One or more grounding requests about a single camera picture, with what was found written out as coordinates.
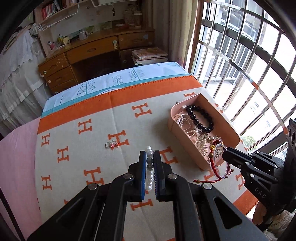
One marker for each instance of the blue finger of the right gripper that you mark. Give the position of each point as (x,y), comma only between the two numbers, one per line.
(236,157)

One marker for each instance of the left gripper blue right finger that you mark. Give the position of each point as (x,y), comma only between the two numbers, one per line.
(161,171)

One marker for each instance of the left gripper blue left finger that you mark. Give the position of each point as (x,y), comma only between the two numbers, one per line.
(140,174)

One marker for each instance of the white pearl bracelet gold charm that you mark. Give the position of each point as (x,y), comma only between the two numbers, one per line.
(149,180)

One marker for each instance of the silver leaf pearl hairpiece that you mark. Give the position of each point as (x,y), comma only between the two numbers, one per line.
(203,143)

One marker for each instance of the silver ring red charm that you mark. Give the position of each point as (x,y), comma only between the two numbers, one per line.
(111,144)

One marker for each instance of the person right hand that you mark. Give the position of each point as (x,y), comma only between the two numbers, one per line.
(259,214)

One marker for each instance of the pink rectangular storage box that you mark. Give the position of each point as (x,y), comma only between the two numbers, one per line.
(194,116)

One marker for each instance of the orange grey H blanket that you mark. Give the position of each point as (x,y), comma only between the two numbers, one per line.
(70,150)

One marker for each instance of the blue white tree sheet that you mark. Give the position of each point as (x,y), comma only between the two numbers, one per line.
(110,82)

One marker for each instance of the metal window grille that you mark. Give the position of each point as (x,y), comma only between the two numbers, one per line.
(246,63)

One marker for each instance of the stack of books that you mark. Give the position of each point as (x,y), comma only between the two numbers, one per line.
(149,56)

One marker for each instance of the pink bed sheet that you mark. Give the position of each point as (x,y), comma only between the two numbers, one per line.
(18,176)

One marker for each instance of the wooden desk with drawers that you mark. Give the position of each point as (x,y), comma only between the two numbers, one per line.
(101,53)

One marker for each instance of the white lace covered furniture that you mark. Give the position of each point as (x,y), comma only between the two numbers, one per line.
(23,90)

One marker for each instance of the white mug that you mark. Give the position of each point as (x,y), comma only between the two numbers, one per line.
(83,35)

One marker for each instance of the beige curtain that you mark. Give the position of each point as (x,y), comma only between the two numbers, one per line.
(175,25)

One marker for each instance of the wooden bookshelf with books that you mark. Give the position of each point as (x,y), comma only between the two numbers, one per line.
(58,23)

